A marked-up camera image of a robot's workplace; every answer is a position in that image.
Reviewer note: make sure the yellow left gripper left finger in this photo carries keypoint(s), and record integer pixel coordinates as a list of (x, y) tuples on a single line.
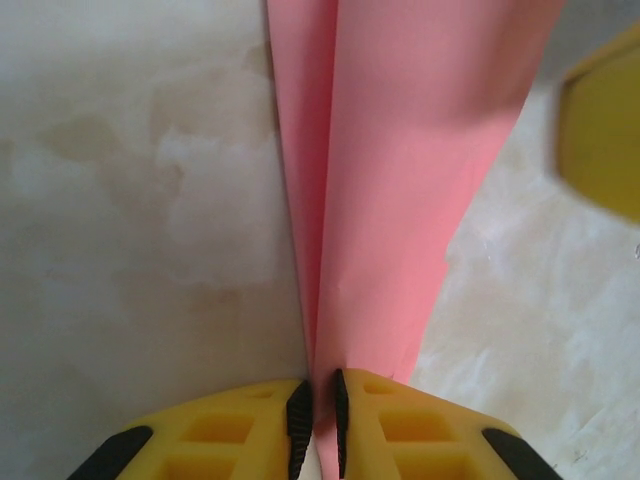
[(215, 435)]

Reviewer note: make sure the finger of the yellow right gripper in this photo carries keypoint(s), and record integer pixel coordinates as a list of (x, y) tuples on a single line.
[(605, 135)]

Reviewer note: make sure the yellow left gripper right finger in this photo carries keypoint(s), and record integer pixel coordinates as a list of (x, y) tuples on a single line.
[(425, 435)]

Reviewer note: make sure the pink red cloth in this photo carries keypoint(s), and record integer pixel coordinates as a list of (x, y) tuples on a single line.
[(400, 150)]

